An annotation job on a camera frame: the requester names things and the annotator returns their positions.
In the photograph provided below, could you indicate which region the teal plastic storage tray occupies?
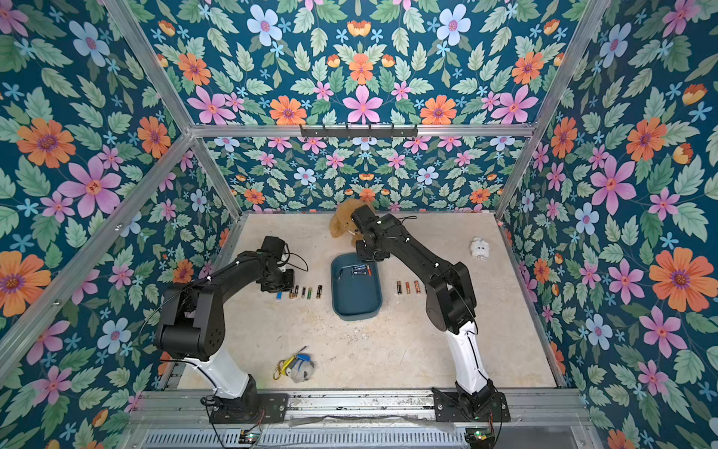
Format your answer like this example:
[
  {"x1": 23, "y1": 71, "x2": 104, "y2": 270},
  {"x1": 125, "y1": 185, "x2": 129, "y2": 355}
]
[{"x1": 331, "y1": 253, "x2": 383, "y2": 322}]

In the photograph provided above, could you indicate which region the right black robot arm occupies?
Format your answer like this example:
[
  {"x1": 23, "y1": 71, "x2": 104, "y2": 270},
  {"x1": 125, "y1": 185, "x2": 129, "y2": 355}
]
[{"x1": 351, "y1": 206, "x2": 495, "y2": 398}]

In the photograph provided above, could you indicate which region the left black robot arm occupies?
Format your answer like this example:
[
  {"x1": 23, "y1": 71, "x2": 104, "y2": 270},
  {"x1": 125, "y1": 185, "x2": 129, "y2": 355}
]
[{"x1": 156, "y1": 236, "x2": 295, "y2": 403}]

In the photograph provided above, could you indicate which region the brown teddy bear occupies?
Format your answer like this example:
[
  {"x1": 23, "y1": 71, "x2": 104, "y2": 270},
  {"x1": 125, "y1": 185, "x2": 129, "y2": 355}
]
[{"x1": 329, "y1": 198, "x2": 376, "y2": 249}]

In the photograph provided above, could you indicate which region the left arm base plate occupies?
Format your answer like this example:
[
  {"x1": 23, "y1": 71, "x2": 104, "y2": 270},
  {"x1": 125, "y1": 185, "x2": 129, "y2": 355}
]
[{"x1": 201, "y1": 393, "x2": 289, "y2": 425}]

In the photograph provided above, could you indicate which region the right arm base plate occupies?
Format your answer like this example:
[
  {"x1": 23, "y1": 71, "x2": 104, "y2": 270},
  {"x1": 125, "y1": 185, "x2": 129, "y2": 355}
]
[{"x1": 431, "y1": 384, "x2": 512, "y2": 423}]

